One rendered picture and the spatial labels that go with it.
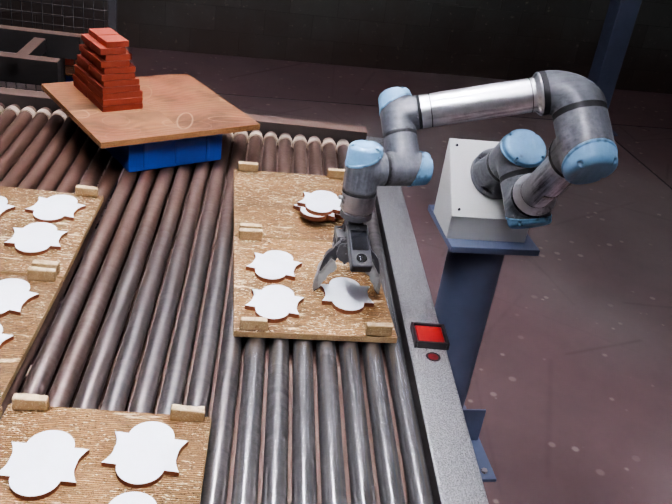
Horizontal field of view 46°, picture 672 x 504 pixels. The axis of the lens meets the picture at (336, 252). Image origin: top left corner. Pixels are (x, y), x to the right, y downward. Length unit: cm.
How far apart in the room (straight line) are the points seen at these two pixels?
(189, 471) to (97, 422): 20
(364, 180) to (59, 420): 76
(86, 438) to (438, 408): 66
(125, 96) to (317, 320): 105
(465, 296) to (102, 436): 134
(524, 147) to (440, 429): 90
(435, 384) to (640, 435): 173
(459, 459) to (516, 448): 151
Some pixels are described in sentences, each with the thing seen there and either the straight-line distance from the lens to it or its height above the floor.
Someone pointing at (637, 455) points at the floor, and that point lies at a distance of 318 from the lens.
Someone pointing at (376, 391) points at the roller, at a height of 92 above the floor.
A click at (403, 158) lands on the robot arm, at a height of 127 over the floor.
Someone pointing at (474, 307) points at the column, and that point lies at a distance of 247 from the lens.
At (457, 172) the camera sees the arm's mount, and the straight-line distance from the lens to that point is 232.
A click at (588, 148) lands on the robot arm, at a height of 136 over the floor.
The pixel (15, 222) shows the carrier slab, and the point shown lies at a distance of 206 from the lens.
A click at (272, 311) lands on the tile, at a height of 95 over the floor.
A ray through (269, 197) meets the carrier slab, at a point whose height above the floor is 94.
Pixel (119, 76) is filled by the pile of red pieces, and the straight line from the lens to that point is 245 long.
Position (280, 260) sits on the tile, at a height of 95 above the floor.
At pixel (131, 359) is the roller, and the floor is 92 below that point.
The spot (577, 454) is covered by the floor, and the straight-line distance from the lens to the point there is 307.
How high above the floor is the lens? 190
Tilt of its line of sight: 29 degrees down
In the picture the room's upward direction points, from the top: 8 degrees clockwise
